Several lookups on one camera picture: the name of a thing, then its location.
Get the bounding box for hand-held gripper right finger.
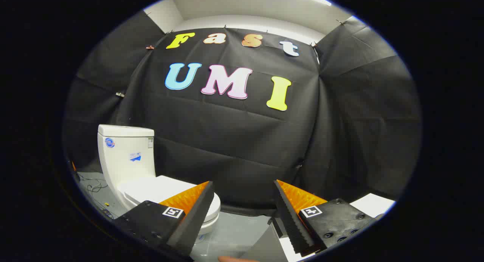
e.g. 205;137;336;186
272;180;384;256

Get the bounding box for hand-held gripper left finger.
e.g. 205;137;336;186
113;181;215;260

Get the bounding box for white toilet lid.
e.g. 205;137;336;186
117;175;221;219

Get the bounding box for white toilet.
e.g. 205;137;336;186
97;124;221;243

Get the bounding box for black backdrop cloth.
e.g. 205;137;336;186
62;11;422;217

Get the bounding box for tangled floor cables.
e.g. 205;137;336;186
78;171;114;217

